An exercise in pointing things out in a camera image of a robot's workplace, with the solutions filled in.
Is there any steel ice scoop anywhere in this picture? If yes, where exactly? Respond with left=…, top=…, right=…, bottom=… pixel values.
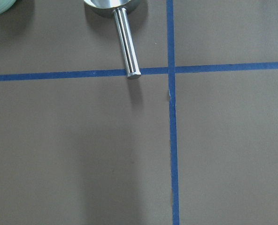
left=84, top=0, right=141, bottom=80

